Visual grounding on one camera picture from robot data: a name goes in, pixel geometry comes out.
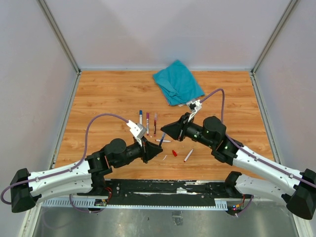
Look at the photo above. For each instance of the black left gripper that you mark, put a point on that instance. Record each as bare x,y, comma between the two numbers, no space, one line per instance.
148,149

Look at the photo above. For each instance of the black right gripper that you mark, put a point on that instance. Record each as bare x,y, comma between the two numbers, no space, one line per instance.
177,130

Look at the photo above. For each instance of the white red pen horizontal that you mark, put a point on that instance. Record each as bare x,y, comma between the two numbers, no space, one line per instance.
164,141

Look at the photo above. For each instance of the dark blue thin pen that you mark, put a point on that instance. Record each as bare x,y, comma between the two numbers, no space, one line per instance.
162,139

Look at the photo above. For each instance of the pink translucent gel pen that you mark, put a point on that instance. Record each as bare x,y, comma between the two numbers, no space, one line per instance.
155,123

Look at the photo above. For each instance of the purple white marker pen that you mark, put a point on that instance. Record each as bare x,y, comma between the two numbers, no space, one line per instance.
147,123

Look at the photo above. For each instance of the blue white marker pen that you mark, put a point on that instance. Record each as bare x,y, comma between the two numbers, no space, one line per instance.
141,117

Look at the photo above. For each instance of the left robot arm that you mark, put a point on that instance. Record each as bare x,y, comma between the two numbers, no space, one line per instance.
82,178

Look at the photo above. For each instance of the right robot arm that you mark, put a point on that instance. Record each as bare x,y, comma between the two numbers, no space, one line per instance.
294,188

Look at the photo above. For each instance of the white red pen diagonal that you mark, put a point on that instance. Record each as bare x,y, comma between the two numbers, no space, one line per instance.
188,155

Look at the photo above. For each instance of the teal folded cloth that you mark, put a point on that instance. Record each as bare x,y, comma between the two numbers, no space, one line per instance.
178,84

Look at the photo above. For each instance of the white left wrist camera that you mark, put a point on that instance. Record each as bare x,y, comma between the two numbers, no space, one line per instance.
137,130

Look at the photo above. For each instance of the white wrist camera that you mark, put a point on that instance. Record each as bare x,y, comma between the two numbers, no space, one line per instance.
137,130
194,106

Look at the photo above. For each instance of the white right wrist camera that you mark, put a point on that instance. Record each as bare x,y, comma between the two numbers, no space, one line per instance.
194,106

